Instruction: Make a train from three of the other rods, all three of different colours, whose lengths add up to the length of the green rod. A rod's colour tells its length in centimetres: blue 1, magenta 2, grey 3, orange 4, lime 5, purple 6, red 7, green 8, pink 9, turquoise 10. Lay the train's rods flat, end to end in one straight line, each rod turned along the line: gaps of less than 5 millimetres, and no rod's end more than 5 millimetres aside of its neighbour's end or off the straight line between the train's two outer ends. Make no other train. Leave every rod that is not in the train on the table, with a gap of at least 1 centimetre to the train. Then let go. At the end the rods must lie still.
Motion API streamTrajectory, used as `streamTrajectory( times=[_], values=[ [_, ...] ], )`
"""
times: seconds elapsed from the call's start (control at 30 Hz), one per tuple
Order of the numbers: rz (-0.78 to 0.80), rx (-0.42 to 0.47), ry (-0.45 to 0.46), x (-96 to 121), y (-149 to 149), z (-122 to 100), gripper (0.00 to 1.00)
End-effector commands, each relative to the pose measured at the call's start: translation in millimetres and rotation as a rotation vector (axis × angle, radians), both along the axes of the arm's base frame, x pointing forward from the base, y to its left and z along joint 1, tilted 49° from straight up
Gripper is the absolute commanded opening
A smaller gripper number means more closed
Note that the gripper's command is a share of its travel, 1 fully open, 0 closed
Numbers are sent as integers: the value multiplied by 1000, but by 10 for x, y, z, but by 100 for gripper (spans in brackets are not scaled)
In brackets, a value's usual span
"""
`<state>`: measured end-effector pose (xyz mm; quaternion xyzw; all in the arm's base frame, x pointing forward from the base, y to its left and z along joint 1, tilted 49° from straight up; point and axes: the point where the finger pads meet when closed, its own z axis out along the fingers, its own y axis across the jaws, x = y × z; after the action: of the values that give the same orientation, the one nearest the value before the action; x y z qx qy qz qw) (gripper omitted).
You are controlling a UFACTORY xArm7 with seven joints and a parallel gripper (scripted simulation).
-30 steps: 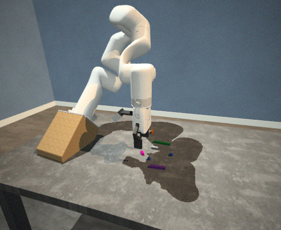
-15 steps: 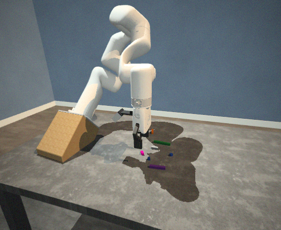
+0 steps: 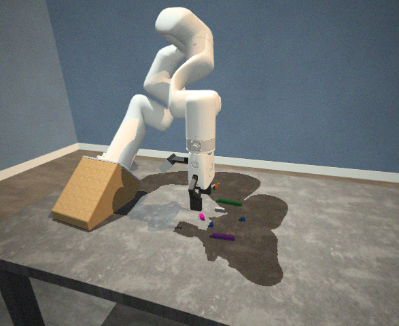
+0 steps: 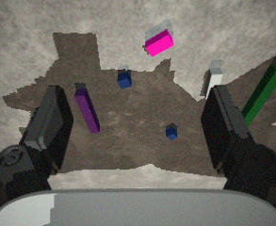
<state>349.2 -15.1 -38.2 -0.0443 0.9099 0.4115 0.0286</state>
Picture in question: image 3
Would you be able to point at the green rod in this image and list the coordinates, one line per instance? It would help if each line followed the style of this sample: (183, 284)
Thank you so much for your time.
(229, 202)

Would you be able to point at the purple rod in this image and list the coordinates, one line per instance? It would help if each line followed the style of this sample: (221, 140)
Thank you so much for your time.
(223, 236)

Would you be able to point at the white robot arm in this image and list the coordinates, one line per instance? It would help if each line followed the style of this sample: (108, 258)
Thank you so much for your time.
(192, 40)

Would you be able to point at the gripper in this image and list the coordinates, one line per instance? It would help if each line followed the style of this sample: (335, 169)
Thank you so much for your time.
(200, 173)

